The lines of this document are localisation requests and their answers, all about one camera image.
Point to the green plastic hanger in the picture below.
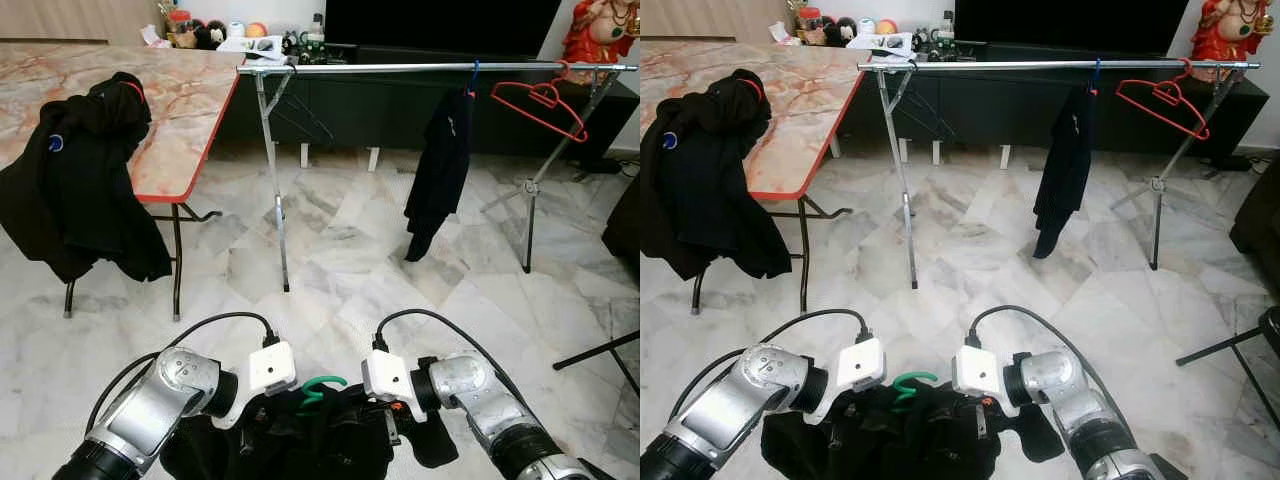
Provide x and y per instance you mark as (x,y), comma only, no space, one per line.
(322,382)
(914,379)

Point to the black cloth green logo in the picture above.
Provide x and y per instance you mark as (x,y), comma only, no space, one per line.
(920,445)
(330,445)

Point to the black shirt red collar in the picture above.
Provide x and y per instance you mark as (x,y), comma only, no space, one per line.
(105,130)
(725,125)

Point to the red plastic hanger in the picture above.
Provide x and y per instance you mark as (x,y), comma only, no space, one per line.
(545,95)
(1165,93)

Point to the blue plastic hanger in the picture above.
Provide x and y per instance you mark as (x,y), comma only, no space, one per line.
(1096,68)
(472,70)

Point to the black metal folding chair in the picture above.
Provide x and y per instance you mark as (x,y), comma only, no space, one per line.
(1225,345)
(595,350)

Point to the navy t-shirt white print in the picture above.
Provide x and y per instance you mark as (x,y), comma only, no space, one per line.
(1065,165)
(440,170)

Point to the black low tv console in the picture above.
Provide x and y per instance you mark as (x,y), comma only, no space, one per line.
(360,115)
(985,112)

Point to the marble folding table red edge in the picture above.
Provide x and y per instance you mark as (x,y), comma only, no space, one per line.
(810,95)
(190,100)

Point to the dark brown fabric sofa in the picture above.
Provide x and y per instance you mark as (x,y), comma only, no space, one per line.
(1260,225)

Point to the silver metal clothes rack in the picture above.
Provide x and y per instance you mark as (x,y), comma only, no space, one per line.
(1000,66)
(400,69)

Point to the white magazine stack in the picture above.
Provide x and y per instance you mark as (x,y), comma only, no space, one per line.
(880,45)
(253,48)

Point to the black plush toy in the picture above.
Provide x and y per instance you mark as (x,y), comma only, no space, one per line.
(209,35)
(838,32)

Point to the pink tissue box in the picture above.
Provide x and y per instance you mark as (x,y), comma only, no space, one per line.
(783,34)
(155,37)

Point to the orange yellow ball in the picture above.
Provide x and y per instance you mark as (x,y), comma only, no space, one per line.
(886,27)
(257,30)

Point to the white blue ball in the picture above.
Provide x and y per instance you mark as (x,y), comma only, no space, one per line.
(236,29)
(865,26)

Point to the red lid jar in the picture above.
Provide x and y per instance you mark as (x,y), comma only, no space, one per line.
(808,27)
(180,30)

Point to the black flat television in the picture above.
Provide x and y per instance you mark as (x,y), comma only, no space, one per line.
(440,25)
(1070,23)

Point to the light wooden sideboard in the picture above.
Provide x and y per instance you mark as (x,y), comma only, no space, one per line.
(710,18)
(80,20)

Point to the red laughing buddha statue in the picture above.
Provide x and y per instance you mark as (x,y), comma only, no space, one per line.
(1228,30)
(600,35)

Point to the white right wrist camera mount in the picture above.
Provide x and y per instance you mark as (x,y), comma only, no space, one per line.
(980,374)
(390,378)

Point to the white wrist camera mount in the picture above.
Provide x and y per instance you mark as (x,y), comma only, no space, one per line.
(860,367)
(980,374)
(270,370)
(390,378)

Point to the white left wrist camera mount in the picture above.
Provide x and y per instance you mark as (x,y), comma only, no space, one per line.
(270,370)
(860,367)

